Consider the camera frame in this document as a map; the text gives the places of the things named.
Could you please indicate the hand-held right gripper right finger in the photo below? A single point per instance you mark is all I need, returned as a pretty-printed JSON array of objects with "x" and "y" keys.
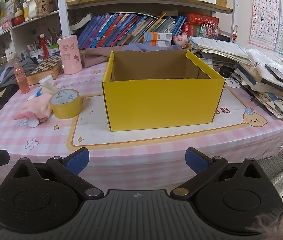
[{"x": 196, "y": 161}]

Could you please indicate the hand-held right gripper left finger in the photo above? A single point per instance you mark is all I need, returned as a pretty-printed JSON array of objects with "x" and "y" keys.
[{"x": 77, "y": 161}]

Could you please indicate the yellow tape roll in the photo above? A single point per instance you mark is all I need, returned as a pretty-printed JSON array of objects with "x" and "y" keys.
[{"x": 66, "y": 111}]

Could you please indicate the pink glove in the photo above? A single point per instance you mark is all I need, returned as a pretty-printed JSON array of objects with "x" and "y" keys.
[{"x": 35, "y": 106}]

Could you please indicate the yellow cardboard box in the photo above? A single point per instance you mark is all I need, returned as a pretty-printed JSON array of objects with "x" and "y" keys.
[{"x": 161, "y": 105}]

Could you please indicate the pink checked tablecloth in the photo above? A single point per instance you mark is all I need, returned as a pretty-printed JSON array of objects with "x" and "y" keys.
[{"x": 156, "y": 150}]

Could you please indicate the white knitted cloth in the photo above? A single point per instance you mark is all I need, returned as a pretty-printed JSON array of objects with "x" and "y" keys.
[{"x": 276, "y": 170}]

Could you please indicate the orange bottle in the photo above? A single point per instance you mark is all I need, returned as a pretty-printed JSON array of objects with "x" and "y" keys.
[{"x": 21, "y": 77}]

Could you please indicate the small white box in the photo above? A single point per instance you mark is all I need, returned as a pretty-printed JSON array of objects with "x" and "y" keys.
[{"x": 47, "y": 81}]

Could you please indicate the white cloud-shaped card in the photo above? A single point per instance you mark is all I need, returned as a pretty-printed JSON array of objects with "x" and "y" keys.
[{"x": 232, "y": 83}]

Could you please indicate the grey clothing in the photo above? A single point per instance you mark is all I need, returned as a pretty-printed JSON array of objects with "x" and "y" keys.
[{"x": 14, "y": 70}]

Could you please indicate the small black box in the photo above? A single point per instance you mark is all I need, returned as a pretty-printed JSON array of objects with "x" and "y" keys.
[{"x": 226, "y": 70}]

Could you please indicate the pile of worn books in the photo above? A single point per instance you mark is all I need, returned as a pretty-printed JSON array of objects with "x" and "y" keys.
[{"x": 264, "y": 92}]

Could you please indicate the fluffy grey sleeve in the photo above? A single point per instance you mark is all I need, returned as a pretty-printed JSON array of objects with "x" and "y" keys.
[{"x": 269, "y": 226}]

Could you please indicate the wooden chessboard box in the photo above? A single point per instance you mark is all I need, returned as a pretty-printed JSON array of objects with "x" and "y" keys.
[{"x": 45, "y": 67}]

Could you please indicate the pink cylindrical holder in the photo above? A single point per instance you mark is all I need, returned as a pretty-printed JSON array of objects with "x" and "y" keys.
[{"x": 69, "y": 55}]

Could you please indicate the purple cloth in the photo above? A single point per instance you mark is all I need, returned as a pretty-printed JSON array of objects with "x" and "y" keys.
[{"x": 96, "y": 56}]

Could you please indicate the cup of brushes and pens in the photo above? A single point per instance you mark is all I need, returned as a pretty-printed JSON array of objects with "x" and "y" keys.
[{"x": 37, "y": 48}]

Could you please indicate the black smartphone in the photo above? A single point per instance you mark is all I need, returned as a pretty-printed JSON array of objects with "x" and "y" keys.
[{"x": 279, "y": 75}]

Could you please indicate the pink pig plush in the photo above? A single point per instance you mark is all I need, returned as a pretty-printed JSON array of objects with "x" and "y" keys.
[{"x": 181, "y": 40}]

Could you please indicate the orange and white carton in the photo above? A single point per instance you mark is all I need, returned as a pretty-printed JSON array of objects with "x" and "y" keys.
[
  {"x": 157, "y": 36},
  {"x": 157, "y": 43}
]

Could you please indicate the white plastic bag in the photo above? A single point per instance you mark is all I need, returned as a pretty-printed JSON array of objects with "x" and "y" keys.
[{"x": 269, "y": 57}]

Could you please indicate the colourful figurine ornament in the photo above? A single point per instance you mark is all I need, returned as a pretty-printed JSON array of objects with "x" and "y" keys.
[{"x": 210, "y": 30}]

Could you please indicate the row of colourful books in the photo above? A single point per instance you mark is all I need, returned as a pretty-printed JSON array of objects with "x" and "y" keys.
[{"x": 121, "y": 30}]

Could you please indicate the red round doll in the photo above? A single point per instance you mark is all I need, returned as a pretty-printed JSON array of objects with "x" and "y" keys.
[{"x": 19, "y": 17}]

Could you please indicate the thick red book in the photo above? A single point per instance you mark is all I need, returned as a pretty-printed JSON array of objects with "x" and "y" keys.
[{"x": 202, "y": 18}]

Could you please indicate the white wooden bookshelf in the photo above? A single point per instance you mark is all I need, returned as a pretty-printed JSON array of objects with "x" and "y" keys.
[{"x": 62, "y": 5}]

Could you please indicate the white animal figurine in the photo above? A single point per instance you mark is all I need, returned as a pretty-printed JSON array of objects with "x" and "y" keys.
[{"x": 40, "y": 2}]

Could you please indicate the pink alphabet poster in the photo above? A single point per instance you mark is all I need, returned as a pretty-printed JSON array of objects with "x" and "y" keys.
[{"x": 264, "y": 15}]

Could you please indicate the reindeer wall sticker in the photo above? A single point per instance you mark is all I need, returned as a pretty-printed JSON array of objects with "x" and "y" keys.
[{"x": 234, "y": 33}]

